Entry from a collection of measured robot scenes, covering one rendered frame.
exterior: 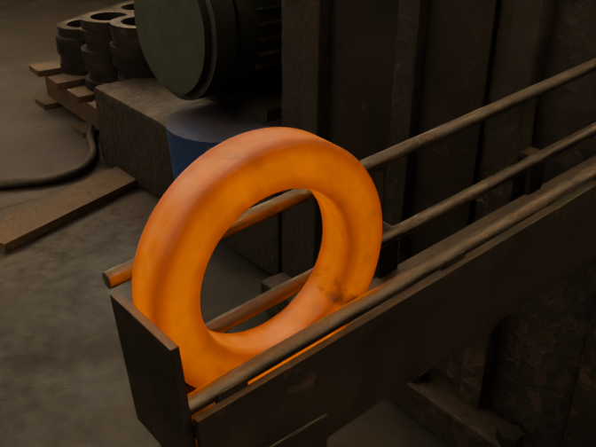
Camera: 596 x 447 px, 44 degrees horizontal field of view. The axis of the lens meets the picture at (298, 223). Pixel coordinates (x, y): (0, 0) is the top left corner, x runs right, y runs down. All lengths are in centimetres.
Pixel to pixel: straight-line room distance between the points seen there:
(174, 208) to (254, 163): 5
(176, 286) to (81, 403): 102
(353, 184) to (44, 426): 102
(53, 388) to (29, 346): 15
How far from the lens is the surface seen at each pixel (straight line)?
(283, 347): 49
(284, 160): 45
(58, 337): 163
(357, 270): 54
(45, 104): 294
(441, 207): 66
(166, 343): 43
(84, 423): 141
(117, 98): 221
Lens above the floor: 93
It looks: 28 degrees down
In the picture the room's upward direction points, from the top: 1 degrees clockwise
